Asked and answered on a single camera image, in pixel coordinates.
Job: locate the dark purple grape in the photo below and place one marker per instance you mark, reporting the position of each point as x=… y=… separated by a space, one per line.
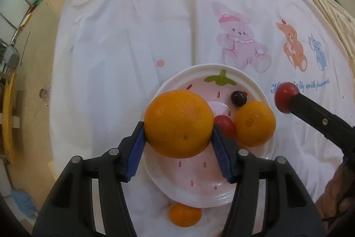
x=238 y=98

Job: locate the white animal-print blanket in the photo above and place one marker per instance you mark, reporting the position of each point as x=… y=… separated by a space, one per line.
x=138 y=31

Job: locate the large orange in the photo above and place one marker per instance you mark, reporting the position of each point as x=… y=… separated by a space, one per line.
x=179 y=126

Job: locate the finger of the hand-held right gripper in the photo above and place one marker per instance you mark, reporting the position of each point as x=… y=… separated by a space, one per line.
x=319 y=117

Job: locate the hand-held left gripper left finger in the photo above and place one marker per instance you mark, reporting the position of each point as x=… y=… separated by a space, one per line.
x=134 y=153

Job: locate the pink strawberry-print plate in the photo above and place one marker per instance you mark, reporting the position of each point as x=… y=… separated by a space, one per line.
x=202 y=184

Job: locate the mandarin orange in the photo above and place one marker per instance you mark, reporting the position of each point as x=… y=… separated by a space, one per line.
x=255 y=123
x=185 y=214

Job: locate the white kitchen cabinet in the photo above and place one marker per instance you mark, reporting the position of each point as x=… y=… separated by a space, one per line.
x=12 y=4

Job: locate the yellow wooden chair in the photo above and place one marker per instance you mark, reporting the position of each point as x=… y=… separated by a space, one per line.
x=9 y=120

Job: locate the person's right hand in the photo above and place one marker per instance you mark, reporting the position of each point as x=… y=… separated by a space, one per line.
x=335 y=189

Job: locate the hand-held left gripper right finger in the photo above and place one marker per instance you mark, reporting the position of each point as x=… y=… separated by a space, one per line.
x=223 y=153

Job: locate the light blue cloth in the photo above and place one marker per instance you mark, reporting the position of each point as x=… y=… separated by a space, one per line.
x=23 y=203

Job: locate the green dustpan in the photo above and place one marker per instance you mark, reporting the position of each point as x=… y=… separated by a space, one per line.
x=36 y=2

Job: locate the red cherry tomato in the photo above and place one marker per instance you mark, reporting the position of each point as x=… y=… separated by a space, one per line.
x=226 y=124
x=284 y=95

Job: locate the grey metal box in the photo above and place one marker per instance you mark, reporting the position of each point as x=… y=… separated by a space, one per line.
x=10 y=56

